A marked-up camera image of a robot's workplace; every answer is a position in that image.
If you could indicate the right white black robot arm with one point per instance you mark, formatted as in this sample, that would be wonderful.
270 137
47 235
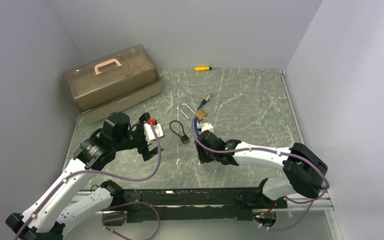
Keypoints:
302 172

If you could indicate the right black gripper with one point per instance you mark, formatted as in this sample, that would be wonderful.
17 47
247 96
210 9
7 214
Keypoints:
201 156

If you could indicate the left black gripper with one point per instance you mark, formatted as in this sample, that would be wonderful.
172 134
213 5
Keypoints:
144 149

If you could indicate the translucent brown toolbox pink handle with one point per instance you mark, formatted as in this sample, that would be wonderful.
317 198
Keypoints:
113 83

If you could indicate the brass padlock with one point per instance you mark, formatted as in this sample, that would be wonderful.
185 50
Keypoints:
188 112

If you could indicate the small black cable lock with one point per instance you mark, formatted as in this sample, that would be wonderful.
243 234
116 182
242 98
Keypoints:
180 132

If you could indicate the blue cable lock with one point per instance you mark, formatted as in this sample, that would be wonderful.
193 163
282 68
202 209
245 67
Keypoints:
203 102

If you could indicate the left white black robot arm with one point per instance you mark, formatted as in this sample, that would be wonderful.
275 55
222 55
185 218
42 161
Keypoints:
55 214

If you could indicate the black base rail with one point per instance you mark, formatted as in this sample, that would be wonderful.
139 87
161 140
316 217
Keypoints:
240 203

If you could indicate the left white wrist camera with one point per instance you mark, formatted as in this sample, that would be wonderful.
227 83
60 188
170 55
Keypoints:
153 130

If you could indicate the aluminium frame rail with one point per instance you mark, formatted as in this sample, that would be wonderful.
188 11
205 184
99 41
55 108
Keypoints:
52 216

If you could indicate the yellow handled screwdriver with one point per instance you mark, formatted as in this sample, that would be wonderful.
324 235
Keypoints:
203 68

